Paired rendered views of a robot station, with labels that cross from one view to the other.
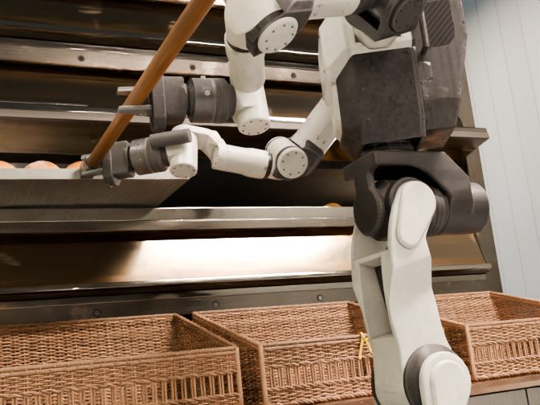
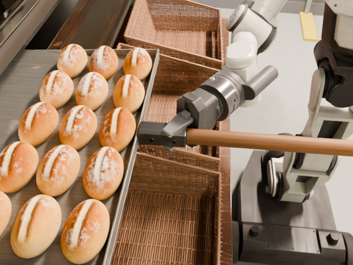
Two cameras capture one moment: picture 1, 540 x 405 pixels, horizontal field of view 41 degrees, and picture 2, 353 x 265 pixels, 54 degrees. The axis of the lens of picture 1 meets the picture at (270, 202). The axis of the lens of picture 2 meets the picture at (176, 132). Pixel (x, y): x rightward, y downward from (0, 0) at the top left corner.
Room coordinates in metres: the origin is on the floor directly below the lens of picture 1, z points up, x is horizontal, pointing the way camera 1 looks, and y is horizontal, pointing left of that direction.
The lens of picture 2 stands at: (1.47, 0.81, 1.67)
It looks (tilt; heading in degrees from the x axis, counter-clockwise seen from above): 45 degrees down; 301
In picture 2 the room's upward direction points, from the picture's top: straight up
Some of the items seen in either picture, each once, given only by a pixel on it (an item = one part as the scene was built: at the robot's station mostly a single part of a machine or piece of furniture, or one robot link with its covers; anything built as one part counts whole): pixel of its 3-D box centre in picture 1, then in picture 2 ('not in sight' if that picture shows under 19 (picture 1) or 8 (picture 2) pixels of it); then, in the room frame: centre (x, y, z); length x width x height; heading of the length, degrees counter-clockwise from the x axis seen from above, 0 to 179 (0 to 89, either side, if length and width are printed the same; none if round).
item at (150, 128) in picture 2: (89, 167); (163, 134); (1.73, 0.44, 1.20); 0.09 x 0.04 x 0.03; 25
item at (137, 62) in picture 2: not in sight; (137, 61); (1.90, 0.28, 1.22); 0.10 x 0.07 x 0.05; 118
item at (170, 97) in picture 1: (181, 100); not in sight; (1.33, 0.15, 1.20); 0.12 x 0.10 x 0.13; 108
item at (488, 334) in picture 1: (483, 329); (177, 33); (2.34, -0.63, 0.72); 0.56 x 0.49 x 0.28; 117
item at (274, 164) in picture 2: not in sight; (289, 179); (1.53, -0.37, 0.28); 0.21 x 0.20 x 0.13; 115
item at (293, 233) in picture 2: not in sight; (286, 194); (1.51, -0.34, 0.19); 0.64 x 0.52 x 0.33; 115
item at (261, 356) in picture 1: (313, 345); (164, 108); (2.07, -0.08, 0.72); 0.56 x 0.49 x 0.28; 116
